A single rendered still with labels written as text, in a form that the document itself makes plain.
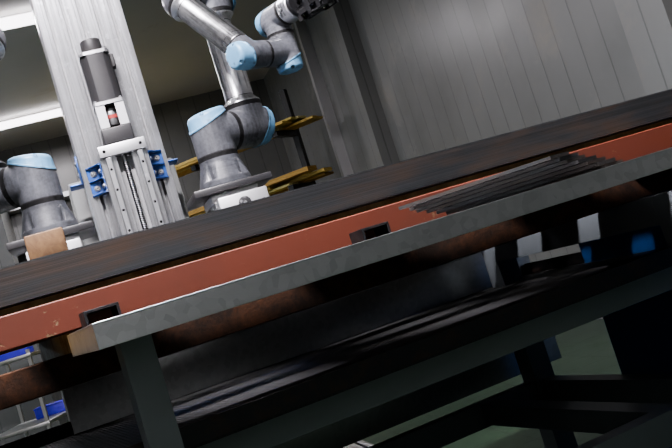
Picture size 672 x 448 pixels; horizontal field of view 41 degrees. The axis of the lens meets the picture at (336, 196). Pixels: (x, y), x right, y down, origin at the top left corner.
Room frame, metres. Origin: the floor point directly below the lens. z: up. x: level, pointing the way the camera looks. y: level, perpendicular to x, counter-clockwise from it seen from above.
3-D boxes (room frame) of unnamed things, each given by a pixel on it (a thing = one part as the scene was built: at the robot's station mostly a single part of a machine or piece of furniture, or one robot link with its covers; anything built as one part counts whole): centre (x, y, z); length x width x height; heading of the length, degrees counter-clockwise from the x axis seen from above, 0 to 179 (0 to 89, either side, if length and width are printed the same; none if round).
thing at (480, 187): (1.41, -0.33, 0.77); 0.45 x 0.20 x 0.04; 115
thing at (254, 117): (2.63, 0.19, 1.41); 0.15 x 0.12 x 0.55; 132
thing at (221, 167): (2.54, 0.29, 1.09); 0.15 x 0.15 x 0.10
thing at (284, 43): (2.42, 0.03, 1.33); 0.11 x 0.08 x 0.11; 132
